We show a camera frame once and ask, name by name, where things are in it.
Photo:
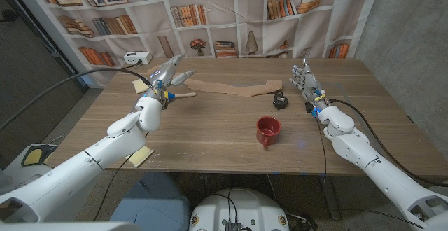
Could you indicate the white power box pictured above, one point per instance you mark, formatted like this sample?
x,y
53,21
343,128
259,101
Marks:
x,y
137,57

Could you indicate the printed bookshelf backdrop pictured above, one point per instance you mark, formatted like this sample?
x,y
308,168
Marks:
x,y
227,17

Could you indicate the grey table leg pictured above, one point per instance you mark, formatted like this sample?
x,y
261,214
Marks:
x,y
330,196

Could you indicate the blue-grey bin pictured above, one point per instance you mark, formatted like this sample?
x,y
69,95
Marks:
x,y
154,206

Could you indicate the yellow sponge far left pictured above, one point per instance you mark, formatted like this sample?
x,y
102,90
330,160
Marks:
x,y
139,87

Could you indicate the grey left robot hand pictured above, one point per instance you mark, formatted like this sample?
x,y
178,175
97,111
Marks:
x,y
162,77

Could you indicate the tan adhesive wrap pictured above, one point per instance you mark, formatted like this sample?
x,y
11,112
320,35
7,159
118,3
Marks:
x,y
238,89

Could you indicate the yellow sponge near edge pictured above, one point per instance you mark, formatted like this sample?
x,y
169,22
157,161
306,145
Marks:
x,y
141,155

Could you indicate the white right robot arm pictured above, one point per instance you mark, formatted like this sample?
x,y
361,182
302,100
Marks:
x,y
367,157

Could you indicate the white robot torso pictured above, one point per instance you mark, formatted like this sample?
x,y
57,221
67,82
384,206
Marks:
x,y
241,206

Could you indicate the yellow and black panel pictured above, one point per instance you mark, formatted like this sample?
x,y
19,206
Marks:
x,y
34,155

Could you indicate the red mug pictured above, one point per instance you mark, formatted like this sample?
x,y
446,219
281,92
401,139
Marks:
x,y
269,129

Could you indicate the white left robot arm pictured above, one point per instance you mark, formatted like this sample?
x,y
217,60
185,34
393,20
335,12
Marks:
x,y
105,147

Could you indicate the black tape measure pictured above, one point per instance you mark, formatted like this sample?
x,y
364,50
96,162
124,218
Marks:
x,y
280,100

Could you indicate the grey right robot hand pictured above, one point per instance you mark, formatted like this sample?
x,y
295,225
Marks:
x,y
309,84

